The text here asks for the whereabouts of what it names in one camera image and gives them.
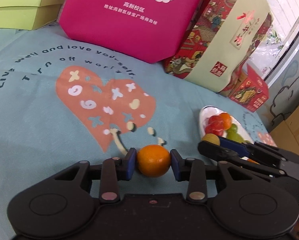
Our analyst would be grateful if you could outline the brown longan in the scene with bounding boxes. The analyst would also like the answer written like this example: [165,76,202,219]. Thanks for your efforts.
[201,133,220,146]

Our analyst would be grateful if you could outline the green fruit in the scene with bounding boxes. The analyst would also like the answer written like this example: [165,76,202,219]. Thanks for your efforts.
[226,131,245,143]
[226,124,238,133]

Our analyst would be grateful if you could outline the red wax apple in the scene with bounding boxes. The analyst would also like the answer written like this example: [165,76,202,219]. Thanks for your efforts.
[205,121,224,137]
[208,115,223,124]

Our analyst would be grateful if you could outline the large orange front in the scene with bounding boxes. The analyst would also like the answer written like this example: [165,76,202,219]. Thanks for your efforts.
[137,145,171,178]

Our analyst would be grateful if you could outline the green fruit on plate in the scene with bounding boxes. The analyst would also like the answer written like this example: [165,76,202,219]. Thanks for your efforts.
[226,124,238,133]

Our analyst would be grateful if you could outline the red wax apple on plate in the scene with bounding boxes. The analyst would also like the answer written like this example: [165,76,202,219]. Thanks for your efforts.
[208,115,223,124]

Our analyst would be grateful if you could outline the white oval plate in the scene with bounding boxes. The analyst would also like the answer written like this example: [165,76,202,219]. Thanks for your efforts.
[198,105,255,165]

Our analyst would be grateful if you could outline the cardboard box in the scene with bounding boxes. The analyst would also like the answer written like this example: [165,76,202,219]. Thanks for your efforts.
[270,105,299,155]

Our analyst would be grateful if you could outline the red cracker box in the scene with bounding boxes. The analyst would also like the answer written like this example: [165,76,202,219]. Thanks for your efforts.
[229,63,269,112]

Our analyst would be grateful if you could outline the teal printed tablecloth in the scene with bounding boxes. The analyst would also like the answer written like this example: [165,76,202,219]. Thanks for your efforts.
[0,23,267,239]

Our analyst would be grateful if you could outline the red green liquor gift bag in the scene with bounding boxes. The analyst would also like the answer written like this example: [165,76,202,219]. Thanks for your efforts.
[164,0,273,96]

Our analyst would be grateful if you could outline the magenta tote bag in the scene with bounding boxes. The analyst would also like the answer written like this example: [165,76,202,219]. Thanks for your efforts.
[60,0,200,63]

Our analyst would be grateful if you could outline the light green box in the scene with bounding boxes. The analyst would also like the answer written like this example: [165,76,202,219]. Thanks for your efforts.
[0,0,65,30]

